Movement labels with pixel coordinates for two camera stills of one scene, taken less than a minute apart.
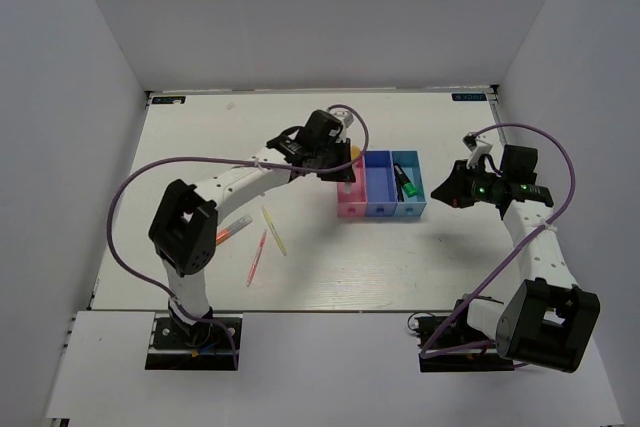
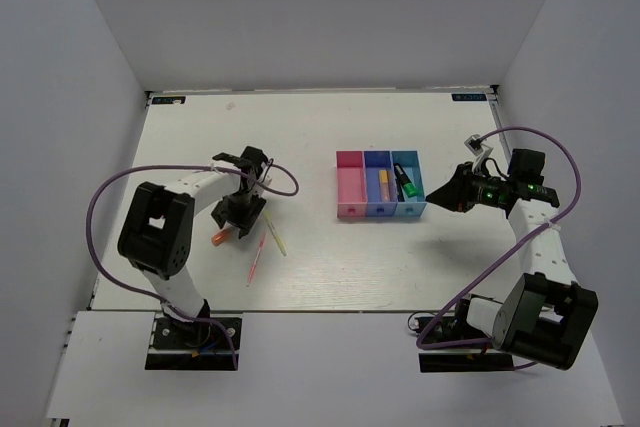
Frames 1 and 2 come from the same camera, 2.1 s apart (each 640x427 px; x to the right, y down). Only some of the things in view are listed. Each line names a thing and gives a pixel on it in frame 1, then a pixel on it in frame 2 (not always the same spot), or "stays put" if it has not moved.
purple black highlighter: (399, 181) stays put
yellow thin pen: (274, 232) stays put
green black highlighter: (404, 180) stays put
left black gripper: (343, 149) -> (244, 220)
